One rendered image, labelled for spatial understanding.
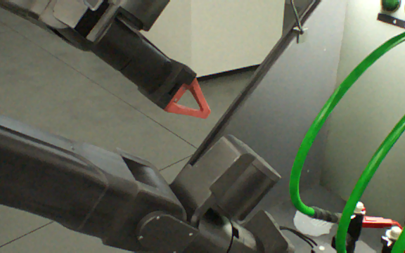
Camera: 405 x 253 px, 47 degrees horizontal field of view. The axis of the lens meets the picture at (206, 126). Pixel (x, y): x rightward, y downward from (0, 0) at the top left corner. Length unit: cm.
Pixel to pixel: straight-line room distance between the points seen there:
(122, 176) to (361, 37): 85
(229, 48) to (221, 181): 345
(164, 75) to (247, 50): 332
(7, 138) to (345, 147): 103
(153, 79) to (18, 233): 200
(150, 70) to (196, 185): 25
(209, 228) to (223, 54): 343
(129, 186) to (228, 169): 10
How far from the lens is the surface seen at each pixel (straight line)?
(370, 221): 92
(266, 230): 53
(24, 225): 261
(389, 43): 74
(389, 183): 122
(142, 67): 64
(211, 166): 44
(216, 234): 46
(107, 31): 62
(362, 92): 118
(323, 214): 81
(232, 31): 382
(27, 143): 35
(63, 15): 67
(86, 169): 36
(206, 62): 379
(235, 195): 44
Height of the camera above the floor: 165
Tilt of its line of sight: 31 degrees down
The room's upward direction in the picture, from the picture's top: straight up
